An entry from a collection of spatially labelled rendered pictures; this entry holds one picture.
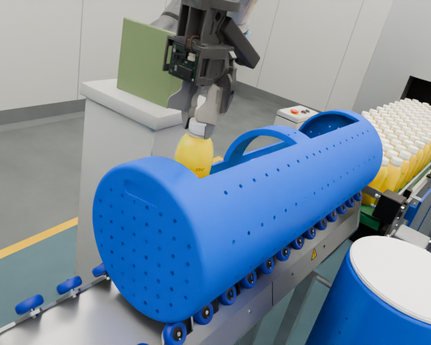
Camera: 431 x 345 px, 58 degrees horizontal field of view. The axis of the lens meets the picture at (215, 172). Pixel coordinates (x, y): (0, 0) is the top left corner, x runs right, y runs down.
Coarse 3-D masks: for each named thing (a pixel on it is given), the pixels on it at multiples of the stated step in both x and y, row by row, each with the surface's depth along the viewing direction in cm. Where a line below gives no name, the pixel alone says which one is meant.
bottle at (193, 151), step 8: (184, 136) 66; (192, 136) 64; (200, 136) 64; (184, 144) 65; (192, 144) 64; (200, 144) 64; (208, 144) 65; (176, 152) 67; (184, 152) 65; (192, 152) 64; (200, 152) 65; (208, 152) 65; (176, 160) 67; (184, 160) 65; (192, 160) 65; (200, 160) 65; (208, 160) 66; (192, 168) 65; (200, 168) 66; (208, 168) 67; (200, 176) 67
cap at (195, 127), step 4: (192, 120) 64; (192, 124) 64; (196, 124) 63; (200, 124) 64; (204, 124) 64; (192, 128) 64; (196, 128) 64; (200, 128) 64; (204, 128) 64; (192, 132) 64; (196, 132) 64; (200, 132) 64; (204, 132) 64
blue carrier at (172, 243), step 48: (240, 144) 100; (288, 144) 130; (336, 144) 98; (96, 192) 70; (144, 192) 62; (192, 192) 59; (240, 192) 66; (288, 192) 76; (336, 192) 95; (96, 240) 74; (144, 240) 65; (192, 240) 57; (240, 240) 64; (288, 240) 81; (144, 288) 68; (192, 288) 60
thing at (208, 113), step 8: (208, 88) 59; (216, 88) 59; (208, 96) 59; (216, 96) 60; (208, 104) 59; (216, 104) 61; (200, 112) 58; (208, 112) 60; (216, 112) 61; (200, 120) 59; (208, 120) 60; (216, 120) 61; (208, 128) 63; (216, 128) 63; (208, 136) 63
